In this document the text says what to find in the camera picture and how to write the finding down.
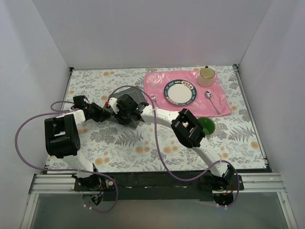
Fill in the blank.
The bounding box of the grey cloth napkin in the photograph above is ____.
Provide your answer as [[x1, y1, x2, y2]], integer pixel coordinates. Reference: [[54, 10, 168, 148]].
[[111, 86, 147, 129]]

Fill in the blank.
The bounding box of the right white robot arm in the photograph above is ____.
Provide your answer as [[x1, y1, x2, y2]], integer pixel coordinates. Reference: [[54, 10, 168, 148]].
[[108, 94, 235, 190]]

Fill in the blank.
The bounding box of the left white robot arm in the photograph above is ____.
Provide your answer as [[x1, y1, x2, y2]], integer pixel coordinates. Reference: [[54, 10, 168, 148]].
[[44, 95, 112, 191]]

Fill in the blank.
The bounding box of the silver fork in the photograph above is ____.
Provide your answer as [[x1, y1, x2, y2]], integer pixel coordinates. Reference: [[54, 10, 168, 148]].
[[150, 94, 159, 107]]

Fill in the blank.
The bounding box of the pink placemat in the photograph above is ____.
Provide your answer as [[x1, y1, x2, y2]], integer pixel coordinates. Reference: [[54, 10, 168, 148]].
[[143, 70, 232, 117]]

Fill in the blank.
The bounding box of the white plate blue rim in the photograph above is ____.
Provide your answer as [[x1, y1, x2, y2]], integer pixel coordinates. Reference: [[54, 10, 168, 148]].
[[163, 79, 197, 106]]

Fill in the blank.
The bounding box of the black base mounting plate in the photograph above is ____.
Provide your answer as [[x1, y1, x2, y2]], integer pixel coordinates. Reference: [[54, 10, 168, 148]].
[[72, 171, 244, 205]]

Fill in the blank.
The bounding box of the silver spoon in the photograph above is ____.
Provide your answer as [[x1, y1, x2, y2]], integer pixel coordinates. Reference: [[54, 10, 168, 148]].
[[204, 91, 221, 115]]

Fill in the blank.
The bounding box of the green bowl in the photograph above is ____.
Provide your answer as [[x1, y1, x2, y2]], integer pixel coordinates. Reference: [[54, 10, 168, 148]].
[[197, 117, 215, 135]]

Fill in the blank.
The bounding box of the cream mug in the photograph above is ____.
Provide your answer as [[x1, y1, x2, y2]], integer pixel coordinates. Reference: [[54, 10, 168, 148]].
[[198, 66, 215, 87]]

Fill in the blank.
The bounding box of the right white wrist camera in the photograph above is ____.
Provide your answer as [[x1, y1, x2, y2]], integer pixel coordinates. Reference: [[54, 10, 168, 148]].
[[105, 97, 119, 114]]

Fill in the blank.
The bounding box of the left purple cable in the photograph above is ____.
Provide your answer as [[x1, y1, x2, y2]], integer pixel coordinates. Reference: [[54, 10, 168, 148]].
[[14, 101, 119, 213]]

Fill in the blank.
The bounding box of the purple cable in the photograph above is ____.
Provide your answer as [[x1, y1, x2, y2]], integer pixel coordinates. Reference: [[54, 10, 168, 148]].
[[107, 85, 240, 210], [14, 101, 119, 213]]

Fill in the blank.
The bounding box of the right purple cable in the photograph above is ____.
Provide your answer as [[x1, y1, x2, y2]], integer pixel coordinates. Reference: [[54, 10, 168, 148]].
[[107, 85, 240, 210]]

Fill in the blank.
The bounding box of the aluminium frame rail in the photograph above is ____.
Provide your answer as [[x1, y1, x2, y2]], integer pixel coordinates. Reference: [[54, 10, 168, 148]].
[[21, 173, 297, 229]]

